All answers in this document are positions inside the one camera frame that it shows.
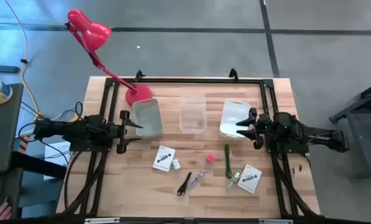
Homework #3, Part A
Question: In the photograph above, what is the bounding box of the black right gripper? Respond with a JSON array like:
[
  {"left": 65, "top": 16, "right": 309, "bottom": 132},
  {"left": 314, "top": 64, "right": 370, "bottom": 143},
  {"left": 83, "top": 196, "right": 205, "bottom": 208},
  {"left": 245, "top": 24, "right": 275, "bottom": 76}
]
[{"left": 236, "top": 108, "right": 275, "bottom": 149}]

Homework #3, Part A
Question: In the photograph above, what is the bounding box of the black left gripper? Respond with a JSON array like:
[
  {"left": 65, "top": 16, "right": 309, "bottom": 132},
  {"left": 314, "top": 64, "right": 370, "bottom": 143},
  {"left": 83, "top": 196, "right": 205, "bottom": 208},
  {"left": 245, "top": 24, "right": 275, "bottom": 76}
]
[{"left": 106, "top": 110, "right": 144, "bottom": 154}]

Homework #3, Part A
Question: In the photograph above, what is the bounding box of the white card reader box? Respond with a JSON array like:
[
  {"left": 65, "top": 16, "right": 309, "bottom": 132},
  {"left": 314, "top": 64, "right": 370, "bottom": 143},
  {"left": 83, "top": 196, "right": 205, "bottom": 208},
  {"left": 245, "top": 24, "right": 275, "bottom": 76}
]
[
  {"left": 236, "top": 164, "right": 263, "bottom": 195},
  {"left": 152, "top": 144, "right": 176, "bottom": 173}
]

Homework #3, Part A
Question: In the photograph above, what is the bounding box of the green braided cable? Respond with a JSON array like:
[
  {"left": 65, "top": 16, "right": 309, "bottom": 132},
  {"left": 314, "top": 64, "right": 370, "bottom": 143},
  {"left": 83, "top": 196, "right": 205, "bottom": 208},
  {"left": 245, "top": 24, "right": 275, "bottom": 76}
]
[{"left": 224, "top": 144, "right": 233, "bottom": 180}]

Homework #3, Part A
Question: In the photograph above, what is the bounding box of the black USB cable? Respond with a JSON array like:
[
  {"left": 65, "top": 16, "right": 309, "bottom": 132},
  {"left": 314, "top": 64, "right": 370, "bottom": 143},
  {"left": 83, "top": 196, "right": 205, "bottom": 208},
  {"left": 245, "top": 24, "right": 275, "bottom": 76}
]
[{"left": 176, "top": 171, "right": 193, "bottom": 197}]

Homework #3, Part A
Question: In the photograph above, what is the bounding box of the white plastic bin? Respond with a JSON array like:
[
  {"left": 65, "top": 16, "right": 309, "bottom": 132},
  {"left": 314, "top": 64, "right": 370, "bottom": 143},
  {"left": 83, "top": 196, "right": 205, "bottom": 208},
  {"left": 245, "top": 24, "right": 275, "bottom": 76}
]
[{"left": 219, "top": 98, "right": 253, "bottom": 140}]

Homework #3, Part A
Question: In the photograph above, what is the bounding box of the grey plastic bin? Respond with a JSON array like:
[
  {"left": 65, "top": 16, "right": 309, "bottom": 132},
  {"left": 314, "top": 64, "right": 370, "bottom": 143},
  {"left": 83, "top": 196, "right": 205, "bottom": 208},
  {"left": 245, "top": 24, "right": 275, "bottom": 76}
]
[{"left": 131, "top": 98, "right": 163, "bottom": 139}]

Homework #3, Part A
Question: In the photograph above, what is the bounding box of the clear plastic bin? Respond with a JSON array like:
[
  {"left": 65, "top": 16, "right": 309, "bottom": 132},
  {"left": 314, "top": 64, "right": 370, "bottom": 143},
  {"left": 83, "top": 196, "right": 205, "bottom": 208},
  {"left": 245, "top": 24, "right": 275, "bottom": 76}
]
[{"left": 178, "top": 96, "right": 208, "bottom": 134}]

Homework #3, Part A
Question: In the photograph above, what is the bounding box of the white paper sheet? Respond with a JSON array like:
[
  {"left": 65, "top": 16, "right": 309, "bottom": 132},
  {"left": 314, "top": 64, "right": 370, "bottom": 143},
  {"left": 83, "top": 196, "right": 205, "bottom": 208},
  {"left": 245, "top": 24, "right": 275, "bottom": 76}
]
[{"left": 44, "top": 141, "right": 71, "bottom": 180}]

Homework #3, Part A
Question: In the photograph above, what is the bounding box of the red desk lamp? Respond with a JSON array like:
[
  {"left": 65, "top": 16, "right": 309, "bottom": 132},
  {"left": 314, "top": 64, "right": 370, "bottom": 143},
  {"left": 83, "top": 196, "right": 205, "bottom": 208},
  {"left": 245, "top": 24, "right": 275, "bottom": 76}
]
[{"left": 65, "top": 8, "right": 153, "bottom": 106}]

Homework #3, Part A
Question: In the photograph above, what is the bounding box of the black metal cart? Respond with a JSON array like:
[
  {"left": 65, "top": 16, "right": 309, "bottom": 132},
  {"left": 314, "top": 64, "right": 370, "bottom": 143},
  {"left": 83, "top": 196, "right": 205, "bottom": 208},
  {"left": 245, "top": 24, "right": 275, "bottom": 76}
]
[{"left": 329, "top": 79, "right": 371, "bottom": 181}]

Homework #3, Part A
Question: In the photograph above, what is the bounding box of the black side desk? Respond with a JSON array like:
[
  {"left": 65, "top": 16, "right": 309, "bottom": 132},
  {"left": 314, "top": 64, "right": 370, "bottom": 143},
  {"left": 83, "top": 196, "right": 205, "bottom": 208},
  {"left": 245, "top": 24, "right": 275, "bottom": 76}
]
[{"left": 0, "top": 82, "right": 25, "bottom": 218}]

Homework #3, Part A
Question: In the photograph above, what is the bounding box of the black flat floor bar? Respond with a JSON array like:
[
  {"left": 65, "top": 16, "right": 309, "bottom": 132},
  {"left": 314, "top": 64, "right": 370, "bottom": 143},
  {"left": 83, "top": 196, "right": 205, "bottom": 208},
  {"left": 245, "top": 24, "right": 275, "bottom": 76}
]
[{"left": 0, "top": 64, "right": 21, "bottom": 74}]

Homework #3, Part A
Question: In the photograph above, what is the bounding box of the black aluminium table frame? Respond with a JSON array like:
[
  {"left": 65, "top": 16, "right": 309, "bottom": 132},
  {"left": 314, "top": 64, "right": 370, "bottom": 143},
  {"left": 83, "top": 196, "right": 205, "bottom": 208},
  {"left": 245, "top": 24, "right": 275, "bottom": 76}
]
[{"left": 56, "top": 76, "right": 323, "bottom": 224}]

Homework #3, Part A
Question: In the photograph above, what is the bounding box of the silver bracket plate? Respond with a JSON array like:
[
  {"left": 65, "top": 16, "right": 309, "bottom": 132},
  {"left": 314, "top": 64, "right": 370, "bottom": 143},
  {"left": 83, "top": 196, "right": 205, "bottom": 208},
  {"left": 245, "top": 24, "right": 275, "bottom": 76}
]
[
  {"left": 259, "top": 218, "right": 294, "bottom": 224},
  {"left": 85, "top": 217, "right": 121, "bottom": 224}
]

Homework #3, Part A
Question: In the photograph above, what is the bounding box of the orange black striped post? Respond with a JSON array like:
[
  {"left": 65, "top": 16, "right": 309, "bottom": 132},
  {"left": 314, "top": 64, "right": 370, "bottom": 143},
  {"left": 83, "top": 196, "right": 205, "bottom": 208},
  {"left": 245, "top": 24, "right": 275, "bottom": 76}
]
[{"left": 17, "top": 134, "right": 31, "bottom": 156}]

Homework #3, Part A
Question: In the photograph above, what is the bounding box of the yellow cable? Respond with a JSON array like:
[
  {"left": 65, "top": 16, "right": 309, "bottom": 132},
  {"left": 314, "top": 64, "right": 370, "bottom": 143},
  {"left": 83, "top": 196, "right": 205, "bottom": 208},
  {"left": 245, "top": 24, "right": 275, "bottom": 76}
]
[{"left": 4, "top": 0, "right": 45, "bottom": 121}]

